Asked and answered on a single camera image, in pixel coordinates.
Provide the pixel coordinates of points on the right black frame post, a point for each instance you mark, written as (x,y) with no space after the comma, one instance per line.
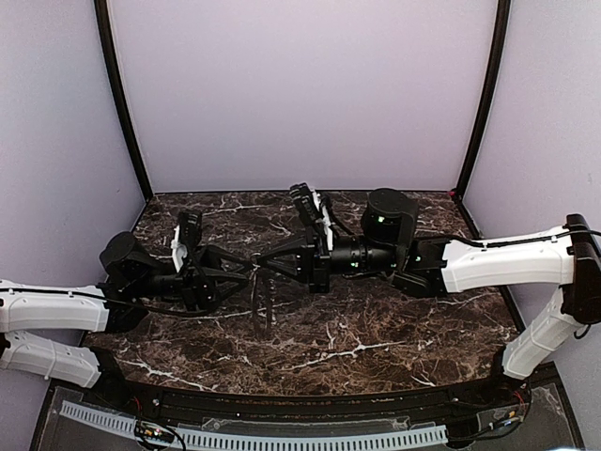
(488,90)

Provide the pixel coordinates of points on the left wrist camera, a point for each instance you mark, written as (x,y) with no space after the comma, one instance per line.
(188,233)

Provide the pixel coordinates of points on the translucent ring plate with keyrings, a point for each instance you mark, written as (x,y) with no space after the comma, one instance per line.
(261,300)

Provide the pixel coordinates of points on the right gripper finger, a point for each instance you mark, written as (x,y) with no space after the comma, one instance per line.
(293,251)
(292,271)

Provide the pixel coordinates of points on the black frame post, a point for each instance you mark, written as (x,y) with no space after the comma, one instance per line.
(488,90)
(108,47)

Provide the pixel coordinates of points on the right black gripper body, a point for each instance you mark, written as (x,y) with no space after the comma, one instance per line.
(318,272)

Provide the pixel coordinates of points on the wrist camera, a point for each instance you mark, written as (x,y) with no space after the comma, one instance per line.
(188,233)
(314,211)

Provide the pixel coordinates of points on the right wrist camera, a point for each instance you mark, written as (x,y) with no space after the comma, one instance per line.
(314,211)

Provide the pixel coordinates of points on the white slotted cable duct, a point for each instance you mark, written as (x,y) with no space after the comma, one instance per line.
(188,438)

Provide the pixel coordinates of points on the black front rail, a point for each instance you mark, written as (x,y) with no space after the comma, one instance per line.
(172,404)

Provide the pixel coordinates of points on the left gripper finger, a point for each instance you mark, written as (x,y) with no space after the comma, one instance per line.
(222,287)
(218,258)

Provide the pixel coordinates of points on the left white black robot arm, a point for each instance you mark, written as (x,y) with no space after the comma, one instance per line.
(137,284)

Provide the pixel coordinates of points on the small circuit board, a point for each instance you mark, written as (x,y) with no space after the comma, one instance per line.
(150,433)

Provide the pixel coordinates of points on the left black frame post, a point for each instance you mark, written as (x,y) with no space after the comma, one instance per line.
(108,47)

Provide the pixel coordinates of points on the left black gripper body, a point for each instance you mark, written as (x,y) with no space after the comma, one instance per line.
(191,294)

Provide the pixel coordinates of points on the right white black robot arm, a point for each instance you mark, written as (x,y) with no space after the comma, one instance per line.
(566,256)

